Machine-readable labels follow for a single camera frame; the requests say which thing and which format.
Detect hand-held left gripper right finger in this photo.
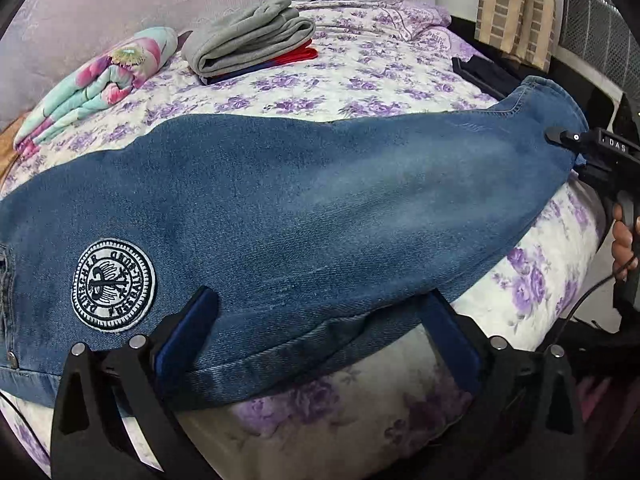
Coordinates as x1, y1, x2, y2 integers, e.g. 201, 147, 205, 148
420, 290, 587, 480

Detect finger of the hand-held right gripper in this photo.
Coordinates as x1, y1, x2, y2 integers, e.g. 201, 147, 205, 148
545, 126, 593, 155
574, 154, 621, 193

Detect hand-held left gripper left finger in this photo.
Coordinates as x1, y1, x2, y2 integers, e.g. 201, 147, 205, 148
50, 286, 221, 480

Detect blue denim pants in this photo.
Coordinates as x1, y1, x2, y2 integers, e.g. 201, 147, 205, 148
0, 75, 592, 409

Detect dark navy pants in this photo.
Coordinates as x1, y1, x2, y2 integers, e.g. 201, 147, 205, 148
451, 55, 522, 102

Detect folded grey pants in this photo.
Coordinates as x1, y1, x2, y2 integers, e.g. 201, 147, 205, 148
181, 0, 317, 80

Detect person's right hand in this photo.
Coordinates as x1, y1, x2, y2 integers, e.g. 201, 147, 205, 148
611, 204, 640, 275

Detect white mesh panel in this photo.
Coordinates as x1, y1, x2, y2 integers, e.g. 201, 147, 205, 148
552, 0, 640, 107

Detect beige checked curtain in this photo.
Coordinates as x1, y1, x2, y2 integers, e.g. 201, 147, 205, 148
475, 0, 557, 69

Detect bed with purple floral sheet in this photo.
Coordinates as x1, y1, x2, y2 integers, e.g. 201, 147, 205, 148
0, 0, 608, 480

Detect orange brown pillow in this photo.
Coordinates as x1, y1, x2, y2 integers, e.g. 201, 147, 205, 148
0, 112, 32, 197

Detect folded floral blanket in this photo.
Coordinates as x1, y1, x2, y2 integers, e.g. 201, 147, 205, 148
14, 26, 180, 159

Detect folded navy garment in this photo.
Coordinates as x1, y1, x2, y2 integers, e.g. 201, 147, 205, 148
200, 57, 287, 87

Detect folded red garment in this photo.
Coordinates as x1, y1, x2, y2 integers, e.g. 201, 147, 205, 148
270, 44, 320, 69

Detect black cable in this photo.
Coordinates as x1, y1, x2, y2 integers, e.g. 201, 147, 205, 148
530, 269, 622, 361

